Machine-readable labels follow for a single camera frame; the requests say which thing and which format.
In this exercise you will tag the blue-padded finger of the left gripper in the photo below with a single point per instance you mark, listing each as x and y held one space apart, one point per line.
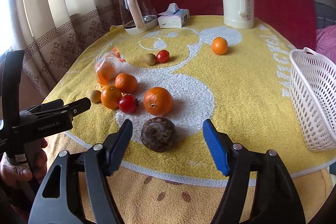
73 109

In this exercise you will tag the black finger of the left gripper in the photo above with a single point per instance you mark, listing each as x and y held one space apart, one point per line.
48 106

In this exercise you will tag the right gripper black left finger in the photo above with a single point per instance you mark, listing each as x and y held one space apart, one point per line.
59 198

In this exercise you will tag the small tan kiwi fruit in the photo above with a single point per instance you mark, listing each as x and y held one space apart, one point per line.
95 96

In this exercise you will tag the red tomato with stem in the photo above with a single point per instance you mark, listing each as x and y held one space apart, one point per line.
128 104

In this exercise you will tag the orange printed plastic bag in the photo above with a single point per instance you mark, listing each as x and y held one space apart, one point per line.
108 66

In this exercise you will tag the large orange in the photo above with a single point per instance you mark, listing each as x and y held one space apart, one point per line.
158 101

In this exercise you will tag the dark brown round fruit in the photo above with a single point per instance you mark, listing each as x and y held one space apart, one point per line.
158 134

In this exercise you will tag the small orange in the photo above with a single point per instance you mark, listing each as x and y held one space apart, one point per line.
219 46

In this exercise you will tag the person's left hand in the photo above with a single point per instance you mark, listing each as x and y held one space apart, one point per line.
12 174

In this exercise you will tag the far tan kiwi fruit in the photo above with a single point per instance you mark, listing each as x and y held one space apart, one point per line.
150 59

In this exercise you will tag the beige patterned curtain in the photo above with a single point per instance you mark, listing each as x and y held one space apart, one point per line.
53 34

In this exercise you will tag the far red tomato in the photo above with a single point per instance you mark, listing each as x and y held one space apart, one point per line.
163 56

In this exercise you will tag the glass electric kettle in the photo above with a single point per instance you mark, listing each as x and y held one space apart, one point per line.
138 16

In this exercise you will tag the yellow cartoon towel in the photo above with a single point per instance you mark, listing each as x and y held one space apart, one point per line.
245 90

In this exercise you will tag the white plastic basket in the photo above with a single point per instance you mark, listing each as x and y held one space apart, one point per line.
312 94

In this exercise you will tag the tissue box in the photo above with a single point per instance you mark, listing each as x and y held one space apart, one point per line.
173 17

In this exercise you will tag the pink bedding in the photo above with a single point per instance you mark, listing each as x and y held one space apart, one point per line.
326 42

